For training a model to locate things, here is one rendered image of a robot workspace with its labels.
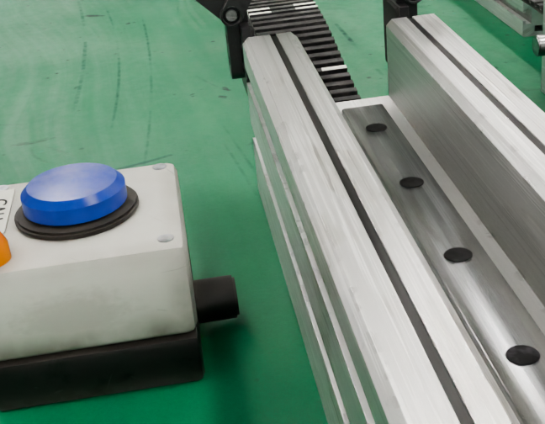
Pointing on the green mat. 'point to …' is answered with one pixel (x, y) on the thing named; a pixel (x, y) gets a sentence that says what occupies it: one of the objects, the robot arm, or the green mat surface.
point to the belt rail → (516, 15)
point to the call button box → (99, 299)
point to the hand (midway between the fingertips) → (323, 58)
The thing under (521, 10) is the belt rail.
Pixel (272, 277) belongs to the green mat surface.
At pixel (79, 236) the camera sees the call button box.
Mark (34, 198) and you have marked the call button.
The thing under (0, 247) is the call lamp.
